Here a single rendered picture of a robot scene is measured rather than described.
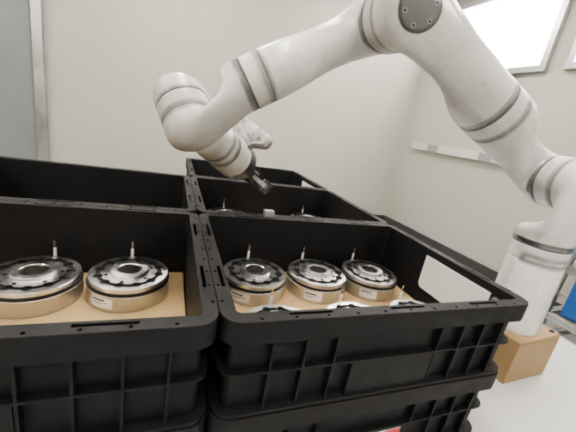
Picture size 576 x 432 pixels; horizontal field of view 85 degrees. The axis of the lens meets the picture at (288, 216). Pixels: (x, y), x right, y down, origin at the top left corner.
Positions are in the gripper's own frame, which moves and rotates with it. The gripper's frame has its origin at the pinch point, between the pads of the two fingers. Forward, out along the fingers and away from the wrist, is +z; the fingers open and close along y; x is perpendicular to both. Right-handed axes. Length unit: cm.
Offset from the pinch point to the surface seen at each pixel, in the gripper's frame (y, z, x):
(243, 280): 19.2, -21.0, -13.2
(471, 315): 44, -26, 4
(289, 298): 25.7, -16.3, -11.1
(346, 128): -90, 296, 124
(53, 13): -279, 108, -6
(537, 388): 70, 6, 5
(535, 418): 68, -2, 1
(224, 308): 24.3, -39.9, -11.1
